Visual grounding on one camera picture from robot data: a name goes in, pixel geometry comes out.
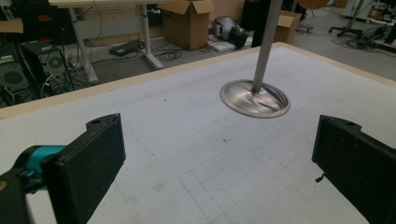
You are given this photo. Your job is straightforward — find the small cardboard box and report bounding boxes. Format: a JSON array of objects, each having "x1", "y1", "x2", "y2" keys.
[{"x1": 273, "y1": 10, "x2": 303, "y2": 45}]

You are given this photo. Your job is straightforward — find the black flat floor device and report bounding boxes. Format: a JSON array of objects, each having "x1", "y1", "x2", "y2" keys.
[{"x1": 108, "y1": 39, "x2": 147, "y2": 58}]

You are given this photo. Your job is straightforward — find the cardboard flap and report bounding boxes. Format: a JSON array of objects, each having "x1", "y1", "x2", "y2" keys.
[{"x1": 0, "y1": 17, "x2": 24, "y2": 35}]

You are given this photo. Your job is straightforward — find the black computer tower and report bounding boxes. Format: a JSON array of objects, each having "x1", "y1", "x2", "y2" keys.
[
  {"x1": 0, "y1": 59, "x2": 35, "y2": 105},
  {"x1": 19, "y1": 39, "x2": 68, "y2": 91}
]

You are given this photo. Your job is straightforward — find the large open cardboard box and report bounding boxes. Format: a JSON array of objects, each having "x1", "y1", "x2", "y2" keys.
[{"x1": 157, "y1": 0, "x2": 216, "y2": 51}]

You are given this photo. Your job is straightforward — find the dark stand equipment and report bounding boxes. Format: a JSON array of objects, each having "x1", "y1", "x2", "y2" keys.
[{"x1": 354, "y1": 17, "x2": 396, "y2": 52}]

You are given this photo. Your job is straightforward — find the white desk frame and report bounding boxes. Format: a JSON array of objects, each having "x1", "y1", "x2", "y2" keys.
[{"x1": 48, "y1": 0, "x2": 173, "y2": 84}]

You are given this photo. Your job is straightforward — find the white flat board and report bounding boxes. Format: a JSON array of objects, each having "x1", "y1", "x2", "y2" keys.
[{"x1": 206, "y1": 33, "x2": 254, "y2": 53}]

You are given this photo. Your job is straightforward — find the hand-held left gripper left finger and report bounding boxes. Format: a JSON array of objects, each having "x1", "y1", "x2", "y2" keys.
[{"x1": 13, "y1": 112, "x2": 127, "y2": 224}]

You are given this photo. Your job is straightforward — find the white grid mat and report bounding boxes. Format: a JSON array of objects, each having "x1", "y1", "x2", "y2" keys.
[{"x1": 0, "y1": 46, "x2": 396, "y2": 224}]

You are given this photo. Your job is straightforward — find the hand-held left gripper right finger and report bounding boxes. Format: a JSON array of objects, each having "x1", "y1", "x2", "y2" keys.
[{"x1": 311, "y1": 114, "x2": 396, "y2": 224}]

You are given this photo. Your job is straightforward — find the metal stand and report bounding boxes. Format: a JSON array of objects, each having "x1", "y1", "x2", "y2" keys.
[{"x1": 219, "y1": 0, "x2": 291, "y2": 119}]

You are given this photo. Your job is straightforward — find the grey helmet-like device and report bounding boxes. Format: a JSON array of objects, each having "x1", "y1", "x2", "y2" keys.
[{"x1": 211, "y1": 15, "x2": 250, "y2": 49}]

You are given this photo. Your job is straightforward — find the office chair base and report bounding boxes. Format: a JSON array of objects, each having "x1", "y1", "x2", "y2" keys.
[{"x1": 328, "y1": 0, "x2": 366, "y2": 39}]

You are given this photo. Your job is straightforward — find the coiled black cable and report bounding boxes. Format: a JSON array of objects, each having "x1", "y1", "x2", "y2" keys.
[{"x1": 158, "y1": 49, "x2": 184, "y2": 63}]

